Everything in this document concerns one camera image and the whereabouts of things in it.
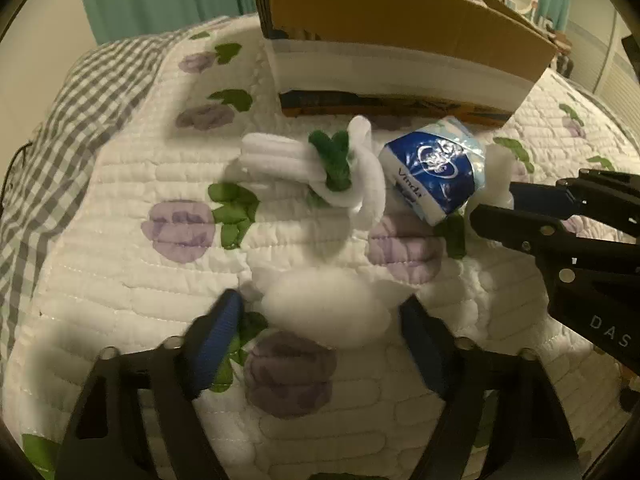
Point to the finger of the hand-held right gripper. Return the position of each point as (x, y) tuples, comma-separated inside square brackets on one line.
[(540, 199), (505, 225)]

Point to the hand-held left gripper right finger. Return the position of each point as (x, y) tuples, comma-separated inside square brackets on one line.
[(419, 347)]

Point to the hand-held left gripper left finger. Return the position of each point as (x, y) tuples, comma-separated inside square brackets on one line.
[(216, 342)]

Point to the blue tissue packet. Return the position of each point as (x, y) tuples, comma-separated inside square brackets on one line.
[(430, 170)]

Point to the large white cotton ball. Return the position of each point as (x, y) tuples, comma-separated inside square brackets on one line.
[(320, 310)]

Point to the cardboard box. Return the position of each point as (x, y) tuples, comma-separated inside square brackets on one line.
[(400, 25)]

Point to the floral quilted blanket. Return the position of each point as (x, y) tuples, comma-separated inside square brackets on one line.
[(150, 285)]

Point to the white slatted panel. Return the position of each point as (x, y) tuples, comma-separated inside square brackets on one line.
[(620, 80)]

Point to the white and green chenille flower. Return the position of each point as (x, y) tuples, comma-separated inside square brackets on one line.
[(280, 157)]

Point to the grey gingham sheet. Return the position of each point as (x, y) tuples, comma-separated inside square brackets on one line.
[(65, 125)]

